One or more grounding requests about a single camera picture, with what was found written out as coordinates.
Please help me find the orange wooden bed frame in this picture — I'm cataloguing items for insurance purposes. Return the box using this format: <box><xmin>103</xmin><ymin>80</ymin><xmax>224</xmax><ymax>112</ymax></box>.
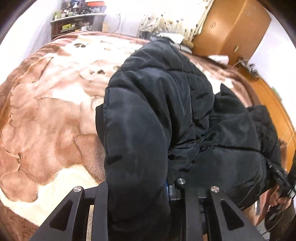
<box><xmin>235</xmin><ymin>64</ymin><xmax>295</xmax><ymax>171</ymax></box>

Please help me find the heart print curtain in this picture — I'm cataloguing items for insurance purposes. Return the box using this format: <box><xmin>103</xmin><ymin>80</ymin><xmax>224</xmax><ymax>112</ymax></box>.
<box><xmin>137</xmin><ymin>1</ymin><xmax>215</xmax><ymax>41</ymax></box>

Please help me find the brown bear print blanket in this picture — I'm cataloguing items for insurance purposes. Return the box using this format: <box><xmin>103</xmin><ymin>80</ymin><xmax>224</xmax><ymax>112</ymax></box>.
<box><xmin>0</xmin><ymin>31</ymin><xmax>262</xmax><ymax>241</ymax></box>

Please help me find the orange wooden wardrobe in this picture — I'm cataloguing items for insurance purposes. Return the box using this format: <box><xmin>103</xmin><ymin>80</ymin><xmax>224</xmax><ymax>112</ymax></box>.
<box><xmin>192</xmin><ymin>0</ymin><xmax>271</xmax><ymax>66</ymax></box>

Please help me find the person's right hand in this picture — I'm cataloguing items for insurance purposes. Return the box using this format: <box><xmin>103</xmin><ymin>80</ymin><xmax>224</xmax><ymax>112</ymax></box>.
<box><xmin>267</xmin><ymin>186</ymin><xmax>291</xmax><ymax>210</ymax></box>

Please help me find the dark wooden shelf unit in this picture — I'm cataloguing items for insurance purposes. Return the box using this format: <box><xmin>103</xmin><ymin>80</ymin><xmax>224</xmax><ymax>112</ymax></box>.
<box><xmin>50</xmin><ymin>13</ymin><xmax>106</xmax><ymax>40</ymax></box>

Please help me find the red and white box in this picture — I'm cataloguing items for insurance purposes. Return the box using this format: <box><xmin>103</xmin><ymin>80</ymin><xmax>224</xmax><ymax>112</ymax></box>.
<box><xmin>84</xmin><ymin>1</ymin><xmax>106</xmax><ymax>13</ymax></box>

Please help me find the black puffer jacket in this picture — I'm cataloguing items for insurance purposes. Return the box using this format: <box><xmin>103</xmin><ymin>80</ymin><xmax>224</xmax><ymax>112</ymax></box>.
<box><xmin>95</xmin><ymin>40</ymin><xmax>280</xmax><ymax>240</ymax></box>

